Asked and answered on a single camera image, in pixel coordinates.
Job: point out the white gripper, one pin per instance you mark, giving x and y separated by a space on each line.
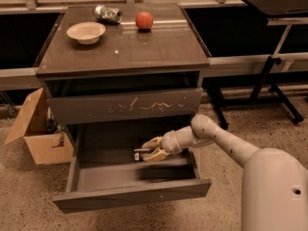
169 142

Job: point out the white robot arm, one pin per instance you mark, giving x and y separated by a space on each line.
275 184

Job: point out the scratched grey upper drawer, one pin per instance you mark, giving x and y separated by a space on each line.
125 106

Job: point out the open grey middle drawer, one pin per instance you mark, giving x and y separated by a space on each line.
104 173

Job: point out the grey drawer cabinet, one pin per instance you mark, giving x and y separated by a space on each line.
125 59

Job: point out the bottles in cardboard box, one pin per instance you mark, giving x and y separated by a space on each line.
52 126

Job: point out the cardboard box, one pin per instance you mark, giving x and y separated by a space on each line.
31 125

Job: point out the red apple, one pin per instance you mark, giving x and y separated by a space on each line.
144 21

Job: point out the white bowl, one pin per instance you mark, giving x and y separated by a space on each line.
86 33

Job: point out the black side table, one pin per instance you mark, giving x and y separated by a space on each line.
265 90

